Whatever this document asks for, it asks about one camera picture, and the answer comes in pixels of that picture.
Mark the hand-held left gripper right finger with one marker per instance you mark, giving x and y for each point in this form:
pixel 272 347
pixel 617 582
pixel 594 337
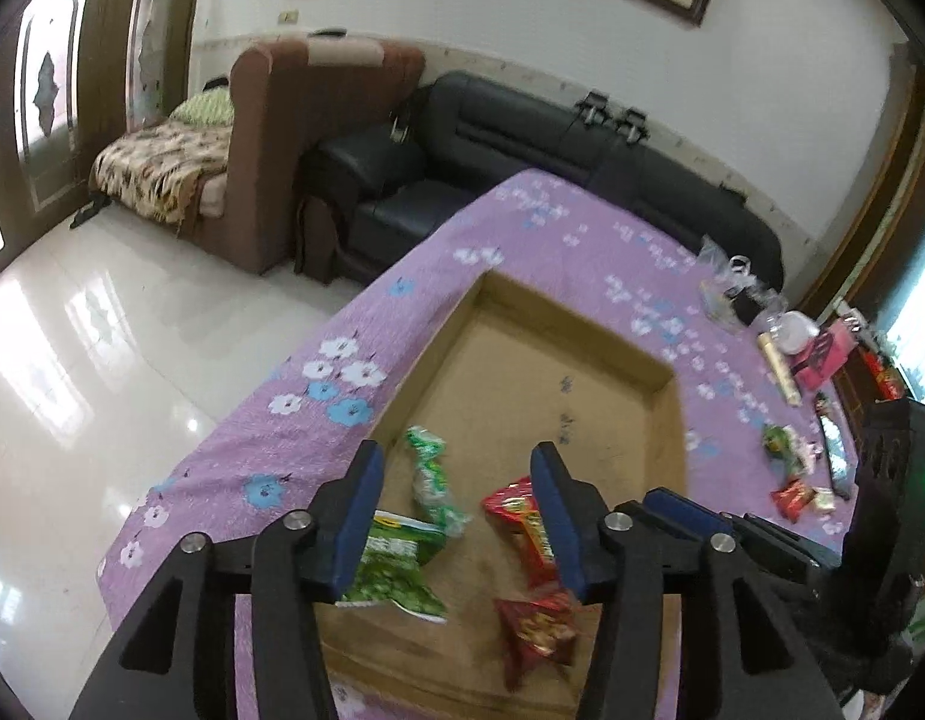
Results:
pixel 560 517

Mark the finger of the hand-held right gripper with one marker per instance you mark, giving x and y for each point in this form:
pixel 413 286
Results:
pixel 785 544
pixel 680 506

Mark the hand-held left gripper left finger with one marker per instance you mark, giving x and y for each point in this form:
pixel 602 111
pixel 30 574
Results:
pixel 357 525

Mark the small red snack packet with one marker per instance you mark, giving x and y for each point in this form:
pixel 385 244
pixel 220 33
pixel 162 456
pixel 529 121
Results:
pixel 792 499

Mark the shallow cardboard box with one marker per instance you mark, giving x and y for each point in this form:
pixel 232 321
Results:
pixel 507 367

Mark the bright red snack packet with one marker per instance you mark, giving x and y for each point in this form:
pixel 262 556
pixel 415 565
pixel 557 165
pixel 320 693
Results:
pixel 519 514

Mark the flat green snack packet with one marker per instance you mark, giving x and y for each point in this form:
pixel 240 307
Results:
pixel 391 566

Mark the black smartphone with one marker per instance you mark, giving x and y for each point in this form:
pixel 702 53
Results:
pixel 834 457

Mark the twisted green snack packet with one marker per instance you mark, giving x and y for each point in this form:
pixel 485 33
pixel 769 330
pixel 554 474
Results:
pixel 432 487

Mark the small green snack packet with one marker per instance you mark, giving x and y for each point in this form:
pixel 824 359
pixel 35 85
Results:
pixel 781 442

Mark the dark red snack packet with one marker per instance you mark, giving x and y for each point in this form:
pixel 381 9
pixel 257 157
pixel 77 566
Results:
pixel 537 626

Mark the red printed box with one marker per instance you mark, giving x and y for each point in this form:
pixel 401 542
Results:
pixel 882 379

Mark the gold stick packet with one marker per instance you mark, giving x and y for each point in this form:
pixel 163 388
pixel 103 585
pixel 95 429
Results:
pixel 779 369

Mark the clear plastic cup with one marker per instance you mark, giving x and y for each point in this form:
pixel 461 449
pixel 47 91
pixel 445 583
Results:
pixel 796 330

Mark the flat pale sachet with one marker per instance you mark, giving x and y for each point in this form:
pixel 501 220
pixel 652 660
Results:
pixel 714 300

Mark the clear plastic bag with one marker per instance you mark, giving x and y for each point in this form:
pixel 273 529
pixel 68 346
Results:
pixel 721 259

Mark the purple floral tablecloth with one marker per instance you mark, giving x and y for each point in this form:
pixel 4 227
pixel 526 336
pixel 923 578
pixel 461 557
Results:
pixel 582 240

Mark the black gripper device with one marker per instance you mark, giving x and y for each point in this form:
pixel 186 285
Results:
pixel 631 124
pixel 594 106

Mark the black leather sofa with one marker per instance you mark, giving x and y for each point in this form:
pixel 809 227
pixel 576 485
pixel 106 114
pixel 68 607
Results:
pixel 507 135

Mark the brown armchair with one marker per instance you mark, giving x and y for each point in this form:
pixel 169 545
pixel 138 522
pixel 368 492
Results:
pixel 297 127

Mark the patterned brown blanket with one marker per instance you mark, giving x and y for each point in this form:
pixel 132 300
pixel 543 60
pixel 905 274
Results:
pixel 155 165

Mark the black slipper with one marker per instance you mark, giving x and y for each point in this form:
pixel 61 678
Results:
pixel 87 211

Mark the green pillow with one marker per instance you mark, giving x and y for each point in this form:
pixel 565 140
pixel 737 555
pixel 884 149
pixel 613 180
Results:
pixel 204 109

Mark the wooden glass-panel door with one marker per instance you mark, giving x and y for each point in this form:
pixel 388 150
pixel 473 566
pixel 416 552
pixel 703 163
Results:
pixel 159 30
pixel 50 90

